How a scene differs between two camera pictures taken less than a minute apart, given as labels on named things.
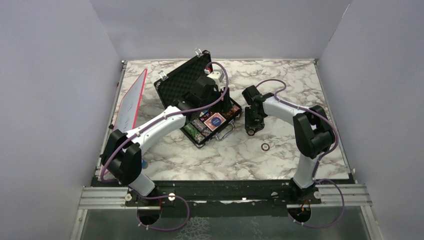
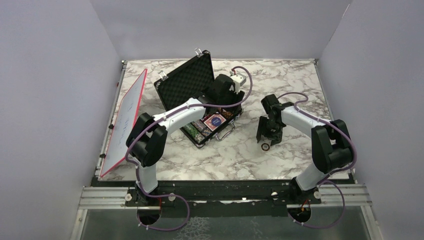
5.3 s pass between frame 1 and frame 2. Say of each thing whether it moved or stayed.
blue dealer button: stayed
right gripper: moved
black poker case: stayed
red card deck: stayed
